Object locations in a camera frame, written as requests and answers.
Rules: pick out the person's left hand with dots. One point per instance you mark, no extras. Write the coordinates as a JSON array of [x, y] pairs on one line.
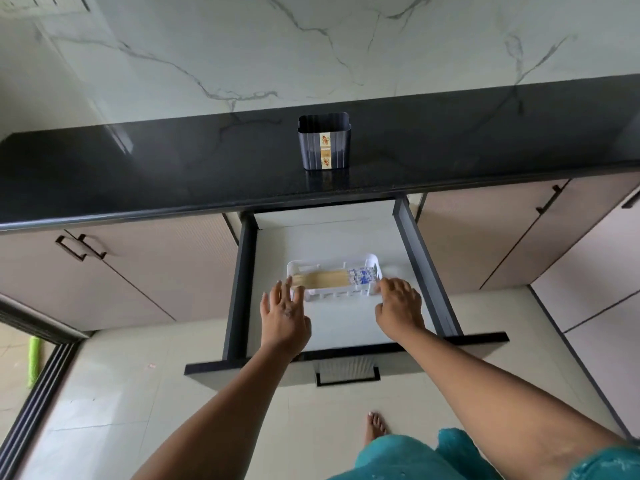
[[285, 319]]

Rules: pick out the person's right hand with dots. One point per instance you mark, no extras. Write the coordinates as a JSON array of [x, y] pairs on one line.
[[400, 307]]

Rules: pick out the white slotted plastic tray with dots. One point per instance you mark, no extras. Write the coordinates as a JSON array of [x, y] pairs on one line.
[[291, 268]]

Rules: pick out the beige kitchen drawer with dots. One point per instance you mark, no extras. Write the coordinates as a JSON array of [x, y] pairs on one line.
[[345, 319]]

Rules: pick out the row of blue-patterned chopsticks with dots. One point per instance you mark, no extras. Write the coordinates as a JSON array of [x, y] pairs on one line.
[[330, 278]]

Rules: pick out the dark blue ribbed holder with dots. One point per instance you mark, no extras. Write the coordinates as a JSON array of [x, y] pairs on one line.
[[312, 149]]

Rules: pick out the person's right forearm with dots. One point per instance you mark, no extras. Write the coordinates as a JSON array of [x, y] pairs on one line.
[[500, 394]]

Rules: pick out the person's left forearm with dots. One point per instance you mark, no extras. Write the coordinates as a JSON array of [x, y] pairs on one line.
[[220, 419]]

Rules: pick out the person's bare foot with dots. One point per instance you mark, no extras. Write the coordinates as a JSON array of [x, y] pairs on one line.
[[374, 427]]

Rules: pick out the teal patterned garment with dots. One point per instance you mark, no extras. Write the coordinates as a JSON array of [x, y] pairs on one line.
[[410, 459]]

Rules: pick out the beige tall cabinet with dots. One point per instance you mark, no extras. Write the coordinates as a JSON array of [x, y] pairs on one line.
[[600, 294]]

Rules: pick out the black sliding door track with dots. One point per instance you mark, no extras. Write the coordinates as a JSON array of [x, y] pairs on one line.
[[35, 394]]

